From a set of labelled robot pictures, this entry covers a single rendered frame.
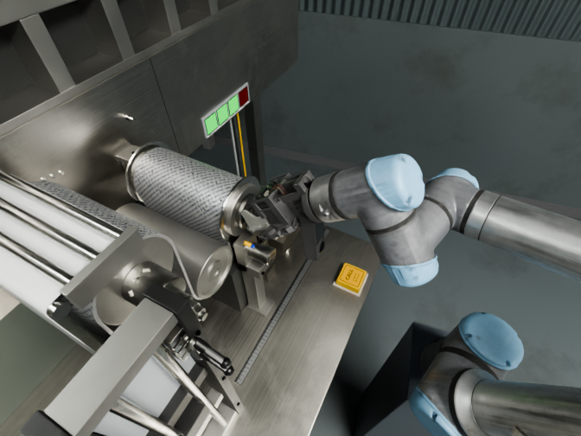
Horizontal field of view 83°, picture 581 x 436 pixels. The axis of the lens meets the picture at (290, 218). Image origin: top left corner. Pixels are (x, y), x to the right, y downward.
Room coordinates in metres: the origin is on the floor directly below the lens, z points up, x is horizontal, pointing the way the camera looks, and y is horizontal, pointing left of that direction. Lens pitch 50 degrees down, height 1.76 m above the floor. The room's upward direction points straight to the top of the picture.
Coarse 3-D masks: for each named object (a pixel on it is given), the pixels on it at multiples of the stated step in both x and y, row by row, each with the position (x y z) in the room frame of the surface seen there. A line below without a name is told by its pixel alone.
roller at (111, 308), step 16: (144, 240) 0.28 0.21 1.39; (160, 240) 0.29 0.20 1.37; (144, 256) 0.27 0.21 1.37; (160, 256) 0.28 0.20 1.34; (128, 272) 0.24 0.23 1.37; (112, 288) 0.21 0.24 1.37; (96, 304) 0.19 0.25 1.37; (112, 304) 0.20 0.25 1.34; (128, 304) 0.22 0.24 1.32; (112, 320) 0.19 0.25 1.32
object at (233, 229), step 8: (248, 184) 0.48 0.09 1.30; (240, 192) 0.45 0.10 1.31; (248, 192) 0.47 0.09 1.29; (256, 192) 0.50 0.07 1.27; (240, 200) 0.45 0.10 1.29; (232, 208) 0.42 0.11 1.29; (232, 216) 0.42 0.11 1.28; (232, 224) 0.41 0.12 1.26; (232, 232) 0.41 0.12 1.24; (240, 232) 0.43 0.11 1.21
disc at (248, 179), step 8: (248, 176) 0.49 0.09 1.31; (240, 184) 0.47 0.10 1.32; (256, 184) 0.51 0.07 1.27; (232, 192) 0.44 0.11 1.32; (232, 200) 0.44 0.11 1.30; (224, 208) 0.42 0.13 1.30; (224, 216) 0.41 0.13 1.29; (224, 224) 0.41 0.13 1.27; (224, 232) 0.40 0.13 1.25; (232, 240) 0.42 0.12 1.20
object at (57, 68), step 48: (0, 0) 0.55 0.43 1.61; (48, 0) 0.61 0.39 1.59; (96, 0) 0.70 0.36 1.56; (144, 0) 0.86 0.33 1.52; (192, 0) 0.99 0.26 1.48; (240, 0) 1.09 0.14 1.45; (0, 48) 0.58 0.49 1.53; (48, 48) 0.58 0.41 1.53; (96, 48) 0.73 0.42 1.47; (144, 48) 0.75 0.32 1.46; (0, 96) 0.54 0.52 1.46; (48, 96) 0.55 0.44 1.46
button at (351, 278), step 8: (344, 264) 0.53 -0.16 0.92; (344, 272) 0.50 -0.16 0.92; (352, 272) 0.50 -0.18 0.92; (360, 272) 0.50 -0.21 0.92; (336, 280) 0.48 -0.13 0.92; (344, 280) 0.48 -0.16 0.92; (352, 280) 0.48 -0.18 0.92; (360, 280) 0.48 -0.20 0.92; (352, 288) 0.46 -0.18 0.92; (360, 288) 0.46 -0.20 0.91
